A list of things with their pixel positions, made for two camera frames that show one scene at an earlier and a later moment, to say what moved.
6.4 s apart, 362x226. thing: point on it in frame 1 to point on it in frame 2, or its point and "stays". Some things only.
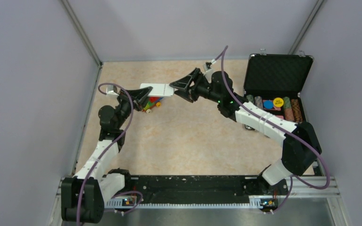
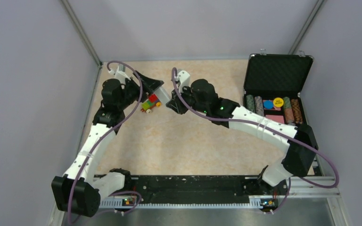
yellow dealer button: x=278 y=102 stays
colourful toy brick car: x=152 y=101 stays
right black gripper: x=197 y=76 to x=176 y=103
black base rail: x=194 y=189 stays
